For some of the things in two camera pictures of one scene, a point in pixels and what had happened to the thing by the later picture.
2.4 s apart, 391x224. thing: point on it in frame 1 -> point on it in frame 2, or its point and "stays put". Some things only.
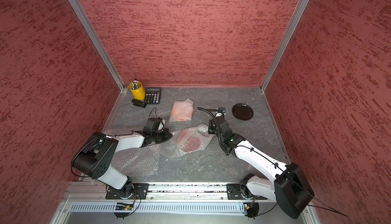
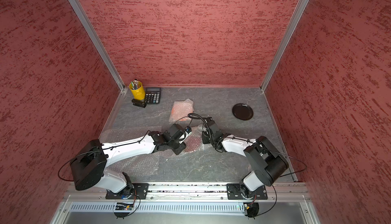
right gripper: x=210 y=129 -> x=204 y=135
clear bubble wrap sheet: x=145 y=162 stays put
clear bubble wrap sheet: x=193 y=139 stays put
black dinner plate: x=243 y=111 stays put
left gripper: x=166 y=134 -> x=181 y=147
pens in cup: x=134 y=84 stays put
